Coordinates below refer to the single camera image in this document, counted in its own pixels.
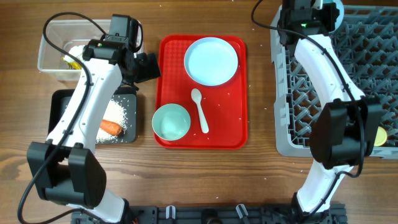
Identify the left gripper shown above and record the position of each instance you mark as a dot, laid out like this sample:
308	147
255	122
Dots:
149	66

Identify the light blue bowl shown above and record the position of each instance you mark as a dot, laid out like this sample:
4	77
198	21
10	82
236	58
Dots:
340	8

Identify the white rice pile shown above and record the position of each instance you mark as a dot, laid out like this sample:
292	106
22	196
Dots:
116	111

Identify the white tissue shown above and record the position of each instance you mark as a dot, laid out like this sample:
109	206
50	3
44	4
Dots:
77	52

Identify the mint green bowl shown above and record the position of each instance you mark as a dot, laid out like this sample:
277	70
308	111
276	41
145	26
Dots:
171	122

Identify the orange carrot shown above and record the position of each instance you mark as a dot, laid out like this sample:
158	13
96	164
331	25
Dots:
110	127

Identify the white plastic spoon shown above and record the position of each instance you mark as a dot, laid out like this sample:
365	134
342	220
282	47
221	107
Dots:
197	97

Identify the light blue plate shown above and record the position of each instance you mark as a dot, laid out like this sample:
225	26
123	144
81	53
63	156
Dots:
211	61

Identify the yellow plastic cup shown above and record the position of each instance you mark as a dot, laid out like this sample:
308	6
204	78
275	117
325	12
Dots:
381	137

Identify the snack wrapper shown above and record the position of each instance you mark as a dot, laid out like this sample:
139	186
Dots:
71	63

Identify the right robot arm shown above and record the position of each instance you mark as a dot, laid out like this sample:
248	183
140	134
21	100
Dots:
345	131

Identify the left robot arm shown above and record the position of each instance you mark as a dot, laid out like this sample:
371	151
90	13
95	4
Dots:
64	168

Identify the grey dishwasher rack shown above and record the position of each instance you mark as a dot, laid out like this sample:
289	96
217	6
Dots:
366	45

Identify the black food waste tray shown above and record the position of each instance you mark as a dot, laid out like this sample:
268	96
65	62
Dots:
61	98

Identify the clear plastic waste bin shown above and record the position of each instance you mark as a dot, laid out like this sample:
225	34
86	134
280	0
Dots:
64	34

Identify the red serving tray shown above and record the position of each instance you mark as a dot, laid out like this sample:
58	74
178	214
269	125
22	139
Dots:
225	106

